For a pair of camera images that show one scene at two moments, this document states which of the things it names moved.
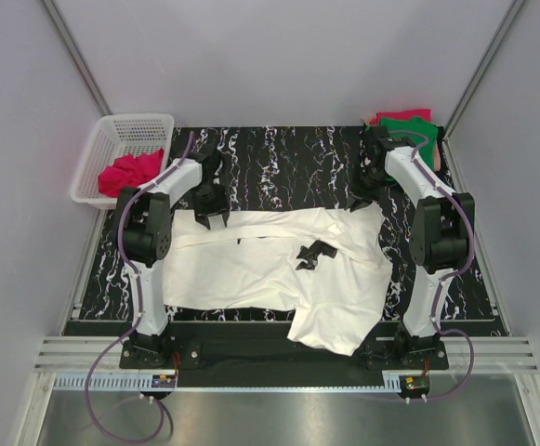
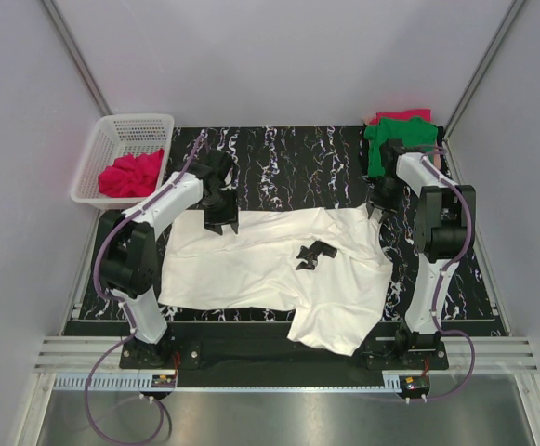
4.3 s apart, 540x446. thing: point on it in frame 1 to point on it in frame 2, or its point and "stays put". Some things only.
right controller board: (414, 385) stays put
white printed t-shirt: (330, 265) stays put
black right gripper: (362, 196) to (380, 204)
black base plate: (270, 357) stays put
